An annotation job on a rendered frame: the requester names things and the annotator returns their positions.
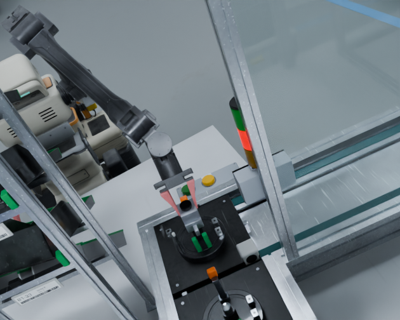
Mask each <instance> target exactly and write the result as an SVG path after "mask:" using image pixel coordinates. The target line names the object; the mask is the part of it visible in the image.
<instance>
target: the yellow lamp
mask: <svg viewBox="0 0 400 320"><path fill-rule="evenodd" d="M243 149H244V152H245V154H246V158H247V160H248V164H249V165H250V166H251V167H252V168H257V166H256V164H255V160H254V157H253V154H252V151H251V150H246V149H245V148H243Z"/></svg>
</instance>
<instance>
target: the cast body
mask: <svg viewBox="0 0 400 320"><path fill-rule="evenodd" d="M177 208H178V211H179V213H180V216H181V218H182V220H183V222H184V224H185V227H186V229H187V231H188V233H190V232H192V231H195V233H196V236H200V235H201V234H200V232H199V229H200V228H201V227H204V224H203V221H202V220H201V217H200V215H199V212H198V210H197V208H196V205H195V204H194V201H193V199H189V200H184V201H182V202H181V203H180V204H178V205H177Z"/></svg>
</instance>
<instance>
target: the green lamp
mask: <svg viewBox="0 0 400 320"><path fill-rule="evenodd" d="M230 109H231V108H230ZM231 112H232V115H233V118H234V121H235V124H236V127H237V129H238V130H241V131H245V129H244V125H243V122H242V119H241V115H240V113H239V111H238V110H234V109H231Z"/></svg>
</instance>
